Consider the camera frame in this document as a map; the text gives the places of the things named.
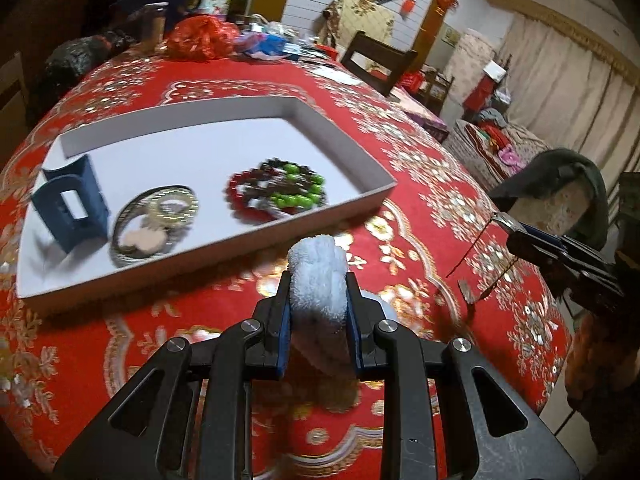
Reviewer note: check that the white fluffy hair clip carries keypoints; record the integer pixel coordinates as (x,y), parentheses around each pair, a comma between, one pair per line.
(320,280)

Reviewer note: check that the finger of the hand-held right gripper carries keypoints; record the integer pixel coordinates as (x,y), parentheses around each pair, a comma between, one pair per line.
(545,241)
(575,280)

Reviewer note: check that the small wooden chair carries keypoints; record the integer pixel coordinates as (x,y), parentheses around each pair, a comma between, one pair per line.
(439,90)

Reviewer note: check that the red paper square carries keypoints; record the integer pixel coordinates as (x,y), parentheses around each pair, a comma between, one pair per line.
(408,7)

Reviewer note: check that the dark green jacket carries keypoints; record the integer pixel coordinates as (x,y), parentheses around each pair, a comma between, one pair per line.
(550,170)

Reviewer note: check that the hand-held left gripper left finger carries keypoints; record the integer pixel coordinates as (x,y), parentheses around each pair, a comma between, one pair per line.
(284,340)

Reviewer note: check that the white shallow cardboard box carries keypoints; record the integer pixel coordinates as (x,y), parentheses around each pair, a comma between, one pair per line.
(200,140)

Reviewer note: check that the red gift bag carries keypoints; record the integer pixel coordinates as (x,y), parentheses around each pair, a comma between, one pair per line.
(479,92)

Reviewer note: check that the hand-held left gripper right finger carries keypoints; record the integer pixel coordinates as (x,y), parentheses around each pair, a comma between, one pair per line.
(354,335)

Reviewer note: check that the glass jar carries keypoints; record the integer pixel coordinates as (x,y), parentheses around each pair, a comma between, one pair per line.
(155,25)

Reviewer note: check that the white mouse-shaped hair clip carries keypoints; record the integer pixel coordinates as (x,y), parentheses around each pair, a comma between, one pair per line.
(145,242)

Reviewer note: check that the white paper sheet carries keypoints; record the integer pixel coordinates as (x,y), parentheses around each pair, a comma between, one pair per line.
(340,76)

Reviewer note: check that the red floral tablecloth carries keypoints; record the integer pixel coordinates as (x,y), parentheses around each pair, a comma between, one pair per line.
(425,200)

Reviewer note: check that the person's right forearm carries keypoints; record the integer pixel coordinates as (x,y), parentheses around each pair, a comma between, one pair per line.
(600,375)

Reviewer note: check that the blue and white packet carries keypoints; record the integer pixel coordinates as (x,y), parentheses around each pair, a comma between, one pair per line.
(265,46)

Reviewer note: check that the floral draped cloth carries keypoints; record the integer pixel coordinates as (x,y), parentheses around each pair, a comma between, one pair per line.
(357,17)

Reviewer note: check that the beige curtain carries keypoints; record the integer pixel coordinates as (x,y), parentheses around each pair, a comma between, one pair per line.
(575,90)

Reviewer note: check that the dark wooden chair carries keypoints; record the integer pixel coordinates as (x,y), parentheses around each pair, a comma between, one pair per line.
(377,60)

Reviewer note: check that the black plastic bag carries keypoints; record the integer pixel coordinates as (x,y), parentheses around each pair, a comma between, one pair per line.
(85,52)

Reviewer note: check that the blue hair claw clip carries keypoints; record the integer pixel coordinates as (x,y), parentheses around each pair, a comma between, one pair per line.
(95,210)

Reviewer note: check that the sofa with clothes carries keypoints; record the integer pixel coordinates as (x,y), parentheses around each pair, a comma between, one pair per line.
(500,145)

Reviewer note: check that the red plastic bag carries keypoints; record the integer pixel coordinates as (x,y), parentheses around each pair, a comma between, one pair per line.
(202,37)

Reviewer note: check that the white fluffy blanket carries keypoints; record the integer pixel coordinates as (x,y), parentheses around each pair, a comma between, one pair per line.
(470,57)

